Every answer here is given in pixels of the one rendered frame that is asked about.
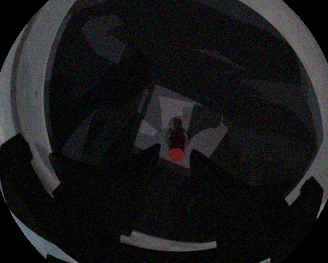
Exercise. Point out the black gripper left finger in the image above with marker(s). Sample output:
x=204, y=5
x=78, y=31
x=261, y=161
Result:
x=120, y=188

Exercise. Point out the dark red peg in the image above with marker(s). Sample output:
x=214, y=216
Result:
x=176, y=150

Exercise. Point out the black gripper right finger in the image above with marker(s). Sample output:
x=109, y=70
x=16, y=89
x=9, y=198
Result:
x=222, y=200

